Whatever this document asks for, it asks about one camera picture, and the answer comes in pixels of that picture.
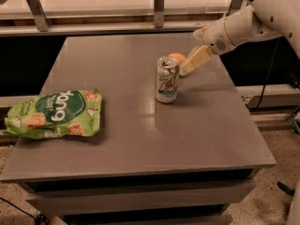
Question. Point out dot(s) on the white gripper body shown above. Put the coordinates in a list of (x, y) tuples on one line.
[(215, 37)]

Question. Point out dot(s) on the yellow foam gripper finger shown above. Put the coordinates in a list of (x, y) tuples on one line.
[(199, 33), (197, 57)]

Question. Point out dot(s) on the orange fruit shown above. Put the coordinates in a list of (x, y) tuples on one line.
[(180, 58)]

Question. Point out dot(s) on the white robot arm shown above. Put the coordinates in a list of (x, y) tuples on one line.
[(261, 20)]

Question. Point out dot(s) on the silver 7up soda can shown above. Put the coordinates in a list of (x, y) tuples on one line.
[(167, 76)]

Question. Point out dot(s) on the grey drawer cabinet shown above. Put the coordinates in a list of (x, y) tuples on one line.
[(150, 163)]

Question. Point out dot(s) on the green snack chip bag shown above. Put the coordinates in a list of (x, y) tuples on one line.
[(69, 113)]

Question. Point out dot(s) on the green handled tool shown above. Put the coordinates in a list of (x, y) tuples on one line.
[(285, 189)]

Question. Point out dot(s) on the metal railing frame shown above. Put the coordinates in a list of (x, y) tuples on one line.
[(95, 17)]

